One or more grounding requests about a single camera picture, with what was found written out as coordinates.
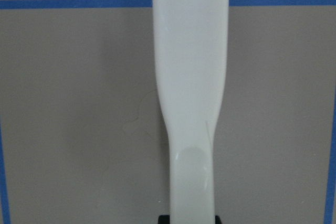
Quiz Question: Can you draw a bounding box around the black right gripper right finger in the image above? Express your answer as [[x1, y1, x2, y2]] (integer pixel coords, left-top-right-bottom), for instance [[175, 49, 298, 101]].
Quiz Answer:
[[215, 215, 222, 224]]

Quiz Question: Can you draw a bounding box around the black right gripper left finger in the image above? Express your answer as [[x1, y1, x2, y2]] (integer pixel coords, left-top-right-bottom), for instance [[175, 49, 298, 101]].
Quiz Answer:
[[157, 215, 170, 224]]

